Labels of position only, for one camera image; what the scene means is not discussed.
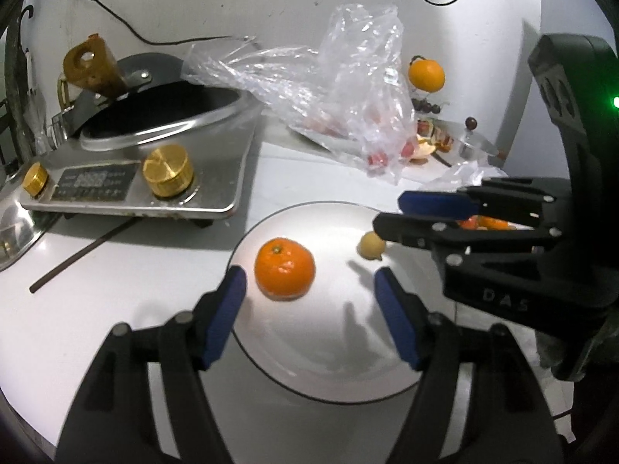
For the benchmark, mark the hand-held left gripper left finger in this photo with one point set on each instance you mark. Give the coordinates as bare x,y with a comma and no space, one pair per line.
227,309

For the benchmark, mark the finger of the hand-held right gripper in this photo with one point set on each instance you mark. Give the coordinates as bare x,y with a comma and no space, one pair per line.
411,232
435,203

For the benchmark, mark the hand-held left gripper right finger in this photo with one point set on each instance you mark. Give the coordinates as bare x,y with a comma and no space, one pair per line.
394,314

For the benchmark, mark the white printed plastic bag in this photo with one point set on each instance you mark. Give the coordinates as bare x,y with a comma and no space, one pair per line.
464,174

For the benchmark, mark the small yellow-green fruit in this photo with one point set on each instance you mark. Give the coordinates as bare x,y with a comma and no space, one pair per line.
371,245

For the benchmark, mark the white round plate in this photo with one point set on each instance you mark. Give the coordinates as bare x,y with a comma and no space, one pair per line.
314,338

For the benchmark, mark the orange peel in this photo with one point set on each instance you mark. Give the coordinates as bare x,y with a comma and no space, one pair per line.
425,149

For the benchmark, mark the small steel pot with lid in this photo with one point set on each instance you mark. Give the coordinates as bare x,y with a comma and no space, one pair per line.
471,147

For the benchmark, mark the dark red fruit piece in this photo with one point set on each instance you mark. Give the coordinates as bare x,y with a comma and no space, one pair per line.
424,128

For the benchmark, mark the dark grape bunch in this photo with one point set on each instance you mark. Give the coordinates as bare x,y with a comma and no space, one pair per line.
425,105

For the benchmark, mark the silver induction cooker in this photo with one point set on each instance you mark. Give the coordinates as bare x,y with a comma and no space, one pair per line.
213,193

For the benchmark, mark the large orange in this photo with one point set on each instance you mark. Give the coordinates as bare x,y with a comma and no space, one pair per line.
426,75

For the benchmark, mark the dark chopstick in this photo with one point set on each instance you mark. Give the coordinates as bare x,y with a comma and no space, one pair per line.
82,256

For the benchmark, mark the clear plastic bag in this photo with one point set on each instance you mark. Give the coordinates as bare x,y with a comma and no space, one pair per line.
338,82

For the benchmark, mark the grey refrigerator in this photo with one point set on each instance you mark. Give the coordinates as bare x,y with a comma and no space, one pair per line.
561,5

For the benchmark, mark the black hook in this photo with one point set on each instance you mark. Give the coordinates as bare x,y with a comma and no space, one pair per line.
24,14

